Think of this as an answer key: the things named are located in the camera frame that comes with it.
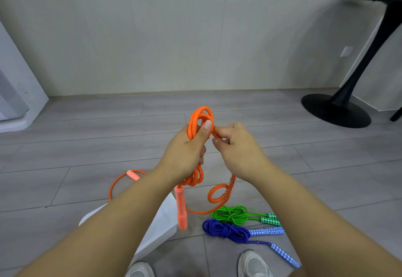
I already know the person's left hand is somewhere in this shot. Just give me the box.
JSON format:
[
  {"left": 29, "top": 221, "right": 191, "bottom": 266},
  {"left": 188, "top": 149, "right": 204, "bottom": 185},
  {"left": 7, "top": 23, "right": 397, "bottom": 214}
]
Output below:
[{"left": 156, "top": 120, "right": 213, "bottom": 184}]

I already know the person's right hand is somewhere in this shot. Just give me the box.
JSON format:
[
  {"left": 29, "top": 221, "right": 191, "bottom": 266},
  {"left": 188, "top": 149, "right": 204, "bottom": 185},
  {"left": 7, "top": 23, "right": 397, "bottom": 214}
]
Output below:
[{"left": 213, "top": 123, "right": 274, "bottom": 183}]

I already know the orange jump rope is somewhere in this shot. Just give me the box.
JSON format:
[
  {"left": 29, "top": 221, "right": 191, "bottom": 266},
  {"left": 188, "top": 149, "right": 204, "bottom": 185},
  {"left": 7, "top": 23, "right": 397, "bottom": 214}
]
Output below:
[{"left": 109, "top": 106, "right": 237, "bottom": 231}]

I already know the person's right forearm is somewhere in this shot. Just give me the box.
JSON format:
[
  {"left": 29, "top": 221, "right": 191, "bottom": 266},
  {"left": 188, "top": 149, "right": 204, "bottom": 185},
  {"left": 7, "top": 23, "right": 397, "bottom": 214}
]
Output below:
[{"left": 243, "top": 161, "right": 402, "bottom": 277}]

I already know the person's left forearm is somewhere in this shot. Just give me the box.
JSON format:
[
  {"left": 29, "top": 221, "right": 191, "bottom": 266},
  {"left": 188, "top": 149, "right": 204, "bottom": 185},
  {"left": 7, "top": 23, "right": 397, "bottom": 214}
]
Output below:
[{"left": 16, "top": 164, "right": 187, "bottom": 277}]

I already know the person's right grey shoe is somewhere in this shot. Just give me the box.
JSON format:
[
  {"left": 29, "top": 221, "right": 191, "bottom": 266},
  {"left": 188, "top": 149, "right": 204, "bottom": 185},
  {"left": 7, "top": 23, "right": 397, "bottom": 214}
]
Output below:
[{"left": 237, "top": 249, "right": 273, "bottom": 277}]

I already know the person's grey shoe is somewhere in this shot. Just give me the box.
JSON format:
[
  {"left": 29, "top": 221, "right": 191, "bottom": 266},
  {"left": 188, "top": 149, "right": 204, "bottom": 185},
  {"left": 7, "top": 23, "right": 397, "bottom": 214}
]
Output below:
[
  {"left": 125, "top": 262, "right": 155, "bottom": 277},
  {"left": 237, "top": 249, "right": 273, "bottom": 277}
]

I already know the person's left grey shoe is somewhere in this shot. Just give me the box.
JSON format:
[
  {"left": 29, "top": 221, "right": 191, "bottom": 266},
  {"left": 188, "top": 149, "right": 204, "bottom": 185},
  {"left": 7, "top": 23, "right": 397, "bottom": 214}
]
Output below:
[{"left": 125, "top": 262, "right": 155, "bottom": 277}]

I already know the white appliance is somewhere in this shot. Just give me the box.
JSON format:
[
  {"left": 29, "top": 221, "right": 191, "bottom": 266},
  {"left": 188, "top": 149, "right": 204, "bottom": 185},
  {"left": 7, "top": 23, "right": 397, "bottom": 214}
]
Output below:
[{"left": 0, "top": 21, "right": 49, "bottom": 133}]

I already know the green jump rope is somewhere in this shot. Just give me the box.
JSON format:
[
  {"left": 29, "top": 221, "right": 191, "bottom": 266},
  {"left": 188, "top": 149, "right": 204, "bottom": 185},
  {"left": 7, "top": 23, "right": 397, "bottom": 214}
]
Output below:
[{"left": 211, "top": 205, "right": 282, "bottom": 227}]

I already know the blue jump rope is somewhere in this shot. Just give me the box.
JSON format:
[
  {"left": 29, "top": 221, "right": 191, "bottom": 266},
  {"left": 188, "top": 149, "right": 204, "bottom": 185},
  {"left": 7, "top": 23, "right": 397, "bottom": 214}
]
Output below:
[{"left": 202, "top": 219, "right": 302, "bottom": 269}]

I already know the black pedestal table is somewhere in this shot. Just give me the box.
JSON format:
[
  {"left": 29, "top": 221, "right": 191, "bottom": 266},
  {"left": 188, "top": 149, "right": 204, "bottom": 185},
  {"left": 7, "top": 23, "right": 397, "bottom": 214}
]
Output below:
[{"left": 301, "top": 0, "right": 402, "bottom": 129}]

